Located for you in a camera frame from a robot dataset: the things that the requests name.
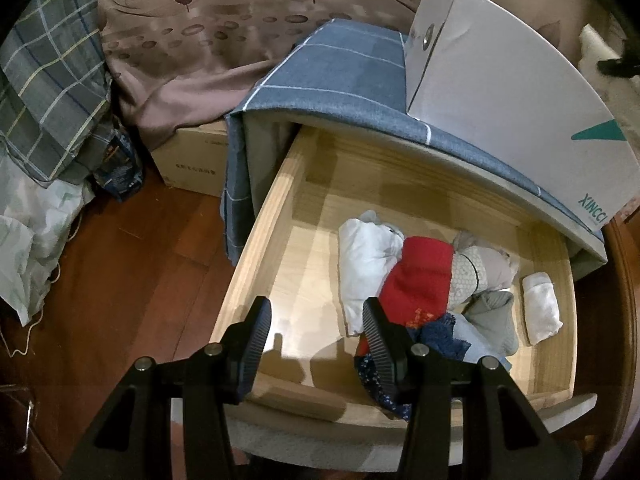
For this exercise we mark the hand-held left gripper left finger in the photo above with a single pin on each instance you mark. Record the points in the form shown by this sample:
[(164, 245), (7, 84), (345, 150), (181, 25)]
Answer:
[(255, 355)]

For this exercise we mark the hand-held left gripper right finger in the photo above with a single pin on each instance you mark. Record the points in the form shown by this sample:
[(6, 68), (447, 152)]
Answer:
[(377, 355)]

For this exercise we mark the dark blue speckled underwear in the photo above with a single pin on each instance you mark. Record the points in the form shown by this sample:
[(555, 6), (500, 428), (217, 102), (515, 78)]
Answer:
[(364, 377)]

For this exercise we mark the dark blue fuzzy underwear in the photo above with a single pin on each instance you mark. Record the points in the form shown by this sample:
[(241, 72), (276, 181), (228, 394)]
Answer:
[(440, 335)]

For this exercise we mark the red underwear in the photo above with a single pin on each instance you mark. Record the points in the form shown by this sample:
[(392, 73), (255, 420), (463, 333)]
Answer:
[(420, 280)]

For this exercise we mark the wooden drawer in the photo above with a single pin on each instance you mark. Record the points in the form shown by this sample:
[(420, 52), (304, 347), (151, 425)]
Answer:
[(310, 285)]

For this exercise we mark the light blue towel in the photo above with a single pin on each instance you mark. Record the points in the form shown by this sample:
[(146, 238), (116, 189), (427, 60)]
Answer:
[(470, 342)]

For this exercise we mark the grey-green underwear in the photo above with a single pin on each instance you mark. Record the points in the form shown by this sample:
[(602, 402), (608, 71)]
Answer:
[(492, 320)]

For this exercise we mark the beige scale-patterned underwear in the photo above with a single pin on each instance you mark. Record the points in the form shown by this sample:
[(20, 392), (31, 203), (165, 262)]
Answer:
[(470, 275)]

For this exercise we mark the small white underwear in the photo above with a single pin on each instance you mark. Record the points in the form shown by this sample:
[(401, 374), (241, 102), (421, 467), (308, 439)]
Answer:
[(540, 305)]

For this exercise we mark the brown cardboard box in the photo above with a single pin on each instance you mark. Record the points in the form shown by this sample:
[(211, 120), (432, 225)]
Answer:
[(195, 160)]

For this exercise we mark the blue printed packet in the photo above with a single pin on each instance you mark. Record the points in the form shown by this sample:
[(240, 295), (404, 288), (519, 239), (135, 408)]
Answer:
[(117, 170)]

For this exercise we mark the pale green crumpled cloth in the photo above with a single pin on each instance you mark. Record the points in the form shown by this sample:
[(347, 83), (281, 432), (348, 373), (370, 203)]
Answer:
[(30, 230)]

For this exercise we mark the blue checked cloth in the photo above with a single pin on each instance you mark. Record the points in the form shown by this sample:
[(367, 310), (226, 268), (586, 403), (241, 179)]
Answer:
[(340, 75)]

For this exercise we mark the white cardboard box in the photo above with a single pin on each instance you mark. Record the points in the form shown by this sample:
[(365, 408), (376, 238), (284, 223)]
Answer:
[(500, 85)]

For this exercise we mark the brown leaf-print bedsheet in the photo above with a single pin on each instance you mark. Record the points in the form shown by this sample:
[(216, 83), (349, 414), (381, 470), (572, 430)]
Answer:
[(200, 35)]

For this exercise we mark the grey plaid cloth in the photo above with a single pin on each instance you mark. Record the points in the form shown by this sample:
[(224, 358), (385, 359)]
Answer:
[(45, 85)]

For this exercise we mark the white crumpled cloth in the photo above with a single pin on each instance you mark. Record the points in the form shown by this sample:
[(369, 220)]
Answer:
[(597, 45)]

